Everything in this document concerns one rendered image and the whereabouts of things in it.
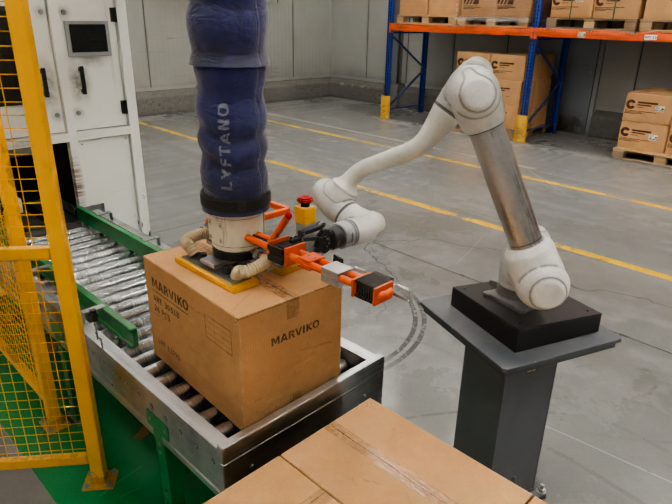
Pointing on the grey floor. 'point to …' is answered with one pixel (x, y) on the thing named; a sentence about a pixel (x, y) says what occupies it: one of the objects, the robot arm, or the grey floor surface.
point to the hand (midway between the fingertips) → (289, 251)
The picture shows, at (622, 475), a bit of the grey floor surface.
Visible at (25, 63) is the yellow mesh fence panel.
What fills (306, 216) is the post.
